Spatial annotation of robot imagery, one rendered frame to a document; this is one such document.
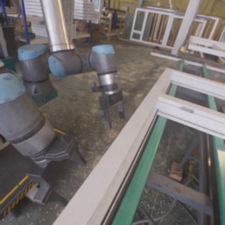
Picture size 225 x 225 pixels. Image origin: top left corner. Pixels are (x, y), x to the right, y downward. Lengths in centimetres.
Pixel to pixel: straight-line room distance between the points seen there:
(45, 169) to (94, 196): 15
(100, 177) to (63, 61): 49
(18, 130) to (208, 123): 61
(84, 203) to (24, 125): 18
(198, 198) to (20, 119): 47
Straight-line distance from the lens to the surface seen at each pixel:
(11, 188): 107
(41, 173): 38
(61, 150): 33
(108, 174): 31
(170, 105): 63
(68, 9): 91
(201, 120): 66
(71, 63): 67
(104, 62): 63
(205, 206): 50
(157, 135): 53
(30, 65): 92
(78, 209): 28
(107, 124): 65
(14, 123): 32
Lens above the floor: 120
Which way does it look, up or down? 35 degrees down
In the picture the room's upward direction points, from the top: 9 degrees clockwise
